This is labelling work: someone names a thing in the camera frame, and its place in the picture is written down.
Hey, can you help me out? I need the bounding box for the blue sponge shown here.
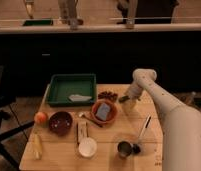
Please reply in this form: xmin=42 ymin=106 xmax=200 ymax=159
xmin=95 ymin=103 xmax=110 ymax=121

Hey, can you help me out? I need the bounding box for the black and white ladle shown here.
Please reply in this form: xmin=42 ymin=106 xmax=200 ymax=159
xmin=132 ymin=115 xmax=151 ymax=154

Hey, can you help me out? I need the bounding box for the metal spoon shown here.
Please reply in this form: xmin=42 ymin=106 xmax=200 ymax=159
xmin=77 ymin=111 xmax=104 ymax=128

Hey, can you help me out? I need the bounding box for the dark red bowl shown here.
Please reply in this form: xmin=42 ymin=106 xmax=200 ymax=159
xmin=49 ymin=111 xmax=73 ymax=136

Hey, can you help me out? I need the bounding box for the small metal cup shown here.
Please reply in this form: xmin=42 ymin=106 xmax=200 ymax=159
xmin=117 ymin=141 xmax=132 ymax=158

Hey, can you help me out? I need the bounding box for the orange clay bowl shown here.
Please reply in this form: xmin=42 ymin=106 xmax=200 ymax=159
xmin=91 ymin=100 xmax=117 ymax=125

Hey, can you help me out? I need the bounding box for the green plastic tray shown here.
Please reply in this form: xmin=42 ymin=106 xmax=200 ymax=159
xmin=45 ymin=74 xmax=96 ymax=107

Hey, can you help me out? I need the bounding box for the black chair frame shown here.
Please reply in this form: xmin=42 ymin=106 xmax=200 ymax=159
xmin=0 ymin=65 xmax=36 ymax=169

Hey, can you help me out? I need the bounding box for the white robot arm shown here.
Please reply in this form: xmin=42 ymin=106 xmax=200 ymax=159
xmin=125 ymin=69 xmax=201 ymax=171

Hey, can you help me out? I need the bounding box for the green box on shelf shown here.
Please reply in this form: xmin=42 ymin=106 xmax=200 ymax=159
xmin=23 ymin=19 xmax=53 ymax=26

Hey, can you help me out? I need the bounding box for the red apple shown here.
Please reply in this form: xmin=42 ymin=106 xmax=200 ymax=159
xmin=34 ymin=112 xmax=48 ymax=125

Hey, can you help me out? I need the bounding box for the white crumpled paper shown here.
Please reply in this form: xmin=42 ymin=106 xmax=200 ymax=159
xmin=68 ymin=94 xmax=92 ymax=102

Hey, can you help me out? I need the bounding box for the white round cup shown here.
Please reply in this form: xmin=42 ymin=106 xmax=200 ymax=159
xmin=78 ymin=137 xmax=97 ymax=158

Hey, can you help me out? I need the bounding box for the bunch of dark grapes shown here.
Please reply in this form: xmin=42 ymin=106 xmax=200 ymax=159
xmin=98 ymin=91 xmax=118 ymax=102

